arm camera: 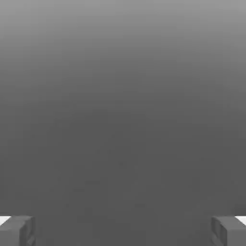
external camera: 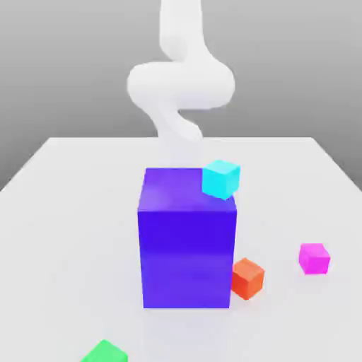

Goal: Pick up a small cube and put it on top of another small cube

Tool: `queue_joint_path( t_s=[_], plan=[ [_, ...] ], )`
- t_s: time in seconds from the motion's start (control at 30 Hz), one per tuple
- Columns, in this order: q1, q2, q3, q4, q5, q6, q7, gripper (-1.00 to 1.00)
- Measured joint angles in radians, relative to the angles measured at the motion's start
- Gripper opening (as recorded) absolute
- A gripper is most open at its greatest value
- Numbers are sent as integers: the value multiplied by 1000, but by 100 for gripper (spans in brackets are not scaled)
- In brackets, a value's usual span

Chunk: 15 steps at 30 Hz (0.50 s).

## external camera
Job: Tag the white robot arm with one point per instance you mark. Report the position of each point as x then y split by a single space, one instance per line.
181 84

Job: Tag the small cyan cube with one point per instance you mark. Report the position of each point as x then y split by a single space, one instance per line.
220 179

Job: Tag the small orange cube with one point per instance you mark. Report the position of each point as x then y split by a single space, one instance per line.
247 280

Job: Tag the small magenta cube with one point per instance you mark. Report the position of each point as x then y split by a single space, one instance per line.
314 258

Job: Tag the small green cube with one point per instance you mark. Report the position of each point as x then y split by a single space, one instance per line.
106 353

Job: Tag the large purple box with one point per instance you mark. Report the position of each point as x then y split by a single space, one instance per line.
186 254

